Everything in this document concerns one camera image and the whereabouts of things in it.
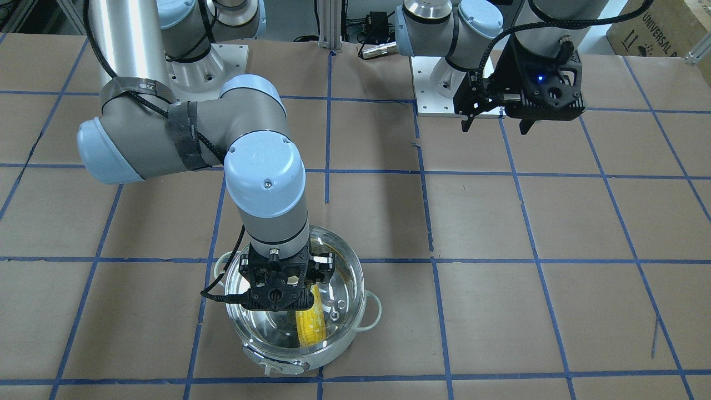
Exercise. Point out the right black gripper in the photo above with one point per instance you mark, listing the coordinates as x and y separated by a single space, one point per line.
324 265

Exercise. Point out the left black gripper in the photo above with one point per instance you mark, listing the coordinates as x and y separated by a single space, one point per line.
509 74

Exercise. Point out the yellow corn cob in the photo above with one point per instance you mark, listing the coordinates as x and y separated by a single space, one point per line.
311 324

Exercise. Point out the glass pot lid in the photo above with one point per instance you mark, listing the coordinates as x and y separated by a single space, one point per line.
294 294

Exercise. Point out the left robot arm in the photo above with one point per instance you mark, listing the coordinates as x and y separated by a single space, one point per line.
464 32

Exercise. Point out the pale green steel pot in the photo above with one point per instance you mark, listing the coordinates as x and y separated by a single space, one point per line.
297 316

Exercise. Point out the black power adapter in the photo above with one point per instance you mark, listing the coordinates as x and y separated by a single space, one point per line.
377 24

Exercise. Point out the aluminium frame post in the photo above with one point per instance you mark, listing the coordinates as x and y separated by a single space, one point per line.
329 24

